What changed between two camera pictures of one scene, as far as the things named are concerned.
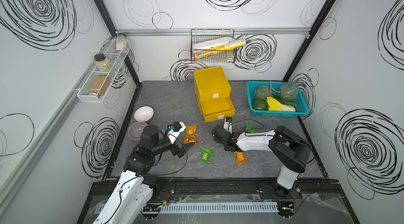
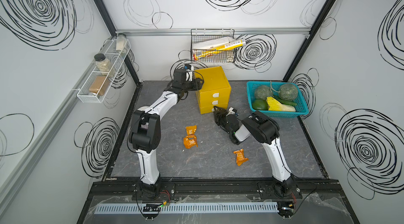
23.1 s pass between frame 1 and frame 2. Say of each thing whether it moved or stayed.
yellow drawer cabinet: stayed
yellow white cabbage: stayed
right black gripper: moved
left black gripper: moved
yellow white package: stayed
